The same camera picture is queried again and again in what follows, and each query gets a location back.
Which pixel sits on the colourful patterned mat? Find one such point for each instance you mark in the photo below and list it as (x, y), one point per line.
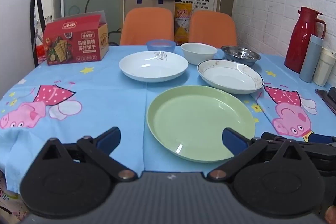
(10, 195)

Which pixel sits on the white plate with flower print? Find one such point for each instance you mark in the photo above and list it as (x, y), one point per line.
(149, 69)

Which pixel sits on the blue cartoon pig tablecloth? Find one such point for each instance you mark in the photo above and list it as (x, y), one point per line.
(105, 108)

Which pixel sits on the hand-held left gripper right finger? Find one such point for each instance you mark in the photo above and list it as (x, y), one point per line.
(234, 141)

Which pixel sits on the white plate with patterned rim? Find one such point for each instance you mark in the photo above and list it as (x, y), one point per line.
(228, 79)

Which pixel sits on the orange chair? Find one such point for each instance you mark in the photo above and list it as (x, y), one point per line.
(147, 27)
(210, 29)

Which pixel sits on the red cracker carton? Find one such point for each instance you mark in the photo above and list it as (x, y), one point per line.
(73, 45)

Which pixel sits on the yellow snack bag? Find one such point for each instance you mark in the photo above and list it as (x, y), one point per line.
(181, 29)

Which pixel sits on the white ceramic bowl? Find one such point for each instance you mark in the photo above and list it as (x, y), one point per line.
(197, 54)

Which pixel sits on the red thermos jug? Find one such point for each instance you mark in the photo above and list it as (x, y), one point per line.
(299, 40)

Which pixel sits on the stainless steel bowl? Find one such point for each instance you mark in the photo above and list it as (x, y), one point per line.
(240, 54)

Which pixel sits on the red plastic bag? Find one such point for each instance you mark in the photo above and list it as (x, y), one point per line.
(40, 52)

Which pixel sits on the grey blue tumbler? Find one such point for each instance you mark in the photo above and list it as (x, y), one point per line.
(309, 64)

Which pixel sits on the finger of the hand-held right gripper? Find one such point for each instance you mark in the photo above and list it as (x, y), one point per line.
(319, 138)

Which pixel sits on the dark flat case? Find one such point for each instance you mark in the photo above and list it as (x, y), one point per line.
(328, 100)

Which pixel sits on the blue translucent bowl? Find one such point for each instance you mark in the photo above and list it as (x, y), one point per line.
(160, 45)

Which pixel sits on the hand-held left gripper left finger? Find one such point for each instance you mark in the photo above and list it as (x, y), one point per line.
(109, 138)

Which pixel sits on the white plastic cup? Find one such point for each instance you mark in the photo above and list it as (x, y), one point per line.
(324, 69)

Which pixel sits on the light green plate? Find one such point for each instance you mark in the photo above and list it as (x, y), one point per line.
(194, 119)

